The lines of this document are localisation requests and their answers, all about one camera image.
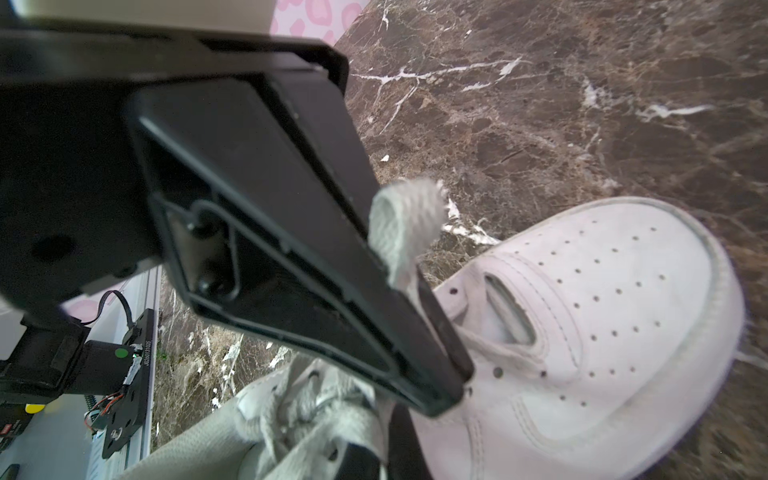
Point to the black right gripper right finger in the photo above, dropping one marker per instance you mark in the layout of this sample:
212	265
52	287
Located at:
405	457

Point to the white shoelace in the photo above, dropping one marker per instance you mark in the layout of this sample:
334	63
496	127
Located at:
302	427

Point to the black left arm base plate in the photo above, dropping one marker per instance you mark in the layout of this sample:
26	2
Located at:
127	415

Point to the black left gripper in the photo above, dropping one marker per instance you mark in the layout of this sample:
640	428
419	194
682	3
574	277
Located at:
73	196

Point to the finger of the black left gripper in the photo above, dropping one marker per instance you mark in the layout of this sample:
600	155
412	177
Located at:
331	297
201	144

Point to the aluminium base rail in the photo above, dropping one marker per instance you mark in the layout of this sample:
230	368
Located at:
123	305

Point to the white sneaker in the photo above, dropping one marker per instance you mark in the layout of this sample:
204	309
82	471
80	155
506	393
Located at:
599	337

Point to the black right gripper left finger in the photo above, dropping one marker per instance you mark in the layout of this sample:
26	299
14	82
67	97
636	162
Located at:
358	463

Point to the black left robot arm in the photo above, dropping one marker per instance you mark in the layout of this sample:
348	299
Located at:
60	360

